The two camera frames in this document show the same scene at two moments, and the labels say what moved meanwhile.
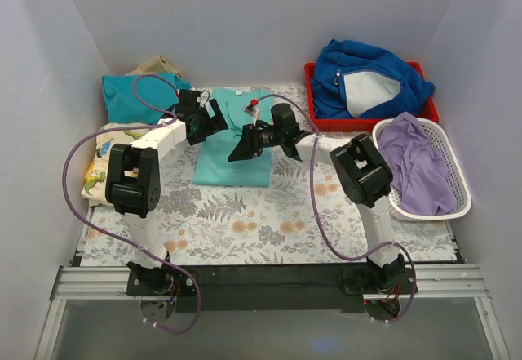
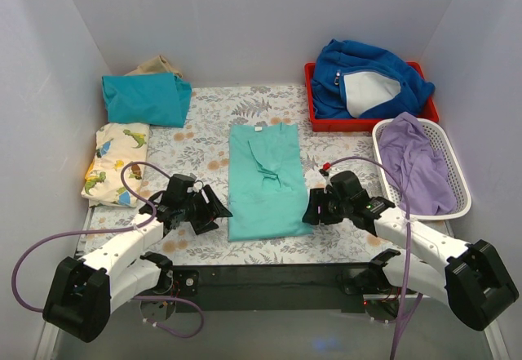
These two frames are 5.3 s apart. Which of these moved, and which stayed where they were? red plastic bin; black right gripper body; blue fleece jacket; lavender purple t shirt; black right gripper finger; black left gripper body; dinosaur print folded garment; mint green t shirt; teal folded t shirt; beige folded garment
Moved: mint green t shirt; black left gripper body; black right gripper finger; black right gripper body
Stayed: lavender purple t shirt; blue fleece jacket; dinosaur print folded garment; beige folded garment; teal folded t shirt; red plastic bin
